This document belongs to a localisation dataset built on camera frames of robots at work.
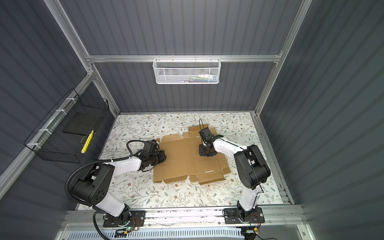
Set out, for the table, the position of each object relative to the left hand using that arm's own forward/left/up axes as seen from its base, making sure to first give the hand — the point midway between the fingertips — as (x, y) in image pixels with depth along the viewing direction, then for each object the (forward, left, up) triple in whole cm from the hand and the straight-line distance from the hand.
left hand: (167, 156), depth 94 cm
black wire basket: (-1, +47, +27) cm, 54 cm away
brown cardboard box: (+1, -6, -4) cm, 7 cm away
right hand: (0, -24, +1) cm, 24 cm away
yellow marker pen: (-4, +35, +25) cm, 43 cm away
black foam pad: (+7, +41, +26) cm, 49 cm away
